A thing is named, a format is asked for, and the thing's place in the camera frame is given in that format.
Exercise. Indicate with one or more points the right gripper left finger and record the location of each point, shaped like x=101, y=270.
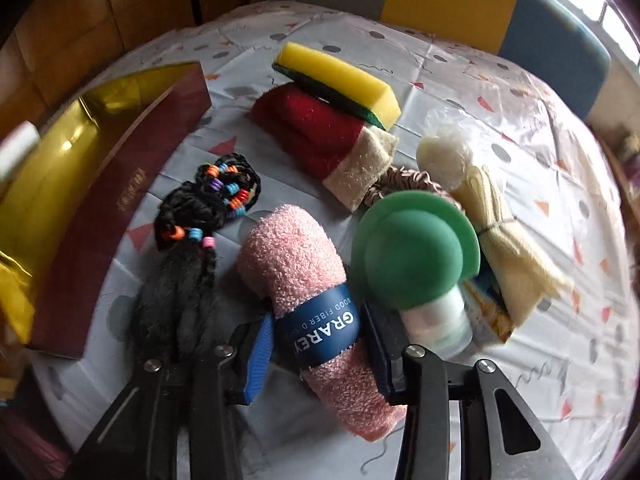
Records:
x=137, y=437

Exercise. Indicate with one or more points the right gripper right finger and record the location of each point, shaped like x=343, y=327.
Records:
x=500, y=436

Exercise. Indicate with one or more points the pink towel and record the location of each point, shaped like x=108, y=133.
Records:
x=288, y=259

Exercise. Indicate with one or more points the white foam sponge block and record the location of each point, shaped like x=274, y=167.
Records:
x=16, y=147

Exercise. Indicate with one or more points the small printed carton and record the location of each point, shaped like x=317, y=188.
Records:
x=490, y=321

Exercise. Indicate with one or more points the green cap white bottle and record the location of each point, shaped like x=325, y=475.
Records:
x=410, y=253

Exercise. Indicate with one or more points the black braided hair wig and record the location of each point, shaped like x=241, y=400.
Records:
x=175, y=313

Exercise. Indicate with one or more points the cream folded cloth bundle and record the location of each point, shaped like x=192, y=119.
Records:
x=525, y=273

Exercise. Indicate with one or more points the pink hair scrunchie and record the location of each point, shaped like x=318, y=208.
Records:
x=397, y=179

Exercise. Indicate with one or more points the red and beige cloth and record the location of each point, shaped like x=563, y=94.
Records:
x=346, y=154

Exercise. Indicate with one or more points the white ball in plastic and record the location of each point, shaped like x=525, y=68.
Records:
x=445, y=149

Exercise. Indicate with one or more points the gold lined red box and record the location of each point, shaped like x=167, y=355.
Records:
x=71, y=202

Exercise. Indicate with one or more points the yellow green scrub sponge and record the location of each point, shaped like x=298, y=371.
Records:
x=343, y=85

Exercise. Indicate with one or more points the grey yellow blue headboard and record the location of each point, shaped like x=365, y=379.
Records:
x=541, y=36

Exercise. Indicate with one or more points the window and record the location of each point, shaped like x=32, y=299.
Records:
x=603, y=13

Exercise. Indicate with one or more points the wooden wardrobe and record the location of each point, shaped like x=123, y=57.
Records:
x=51, y=47

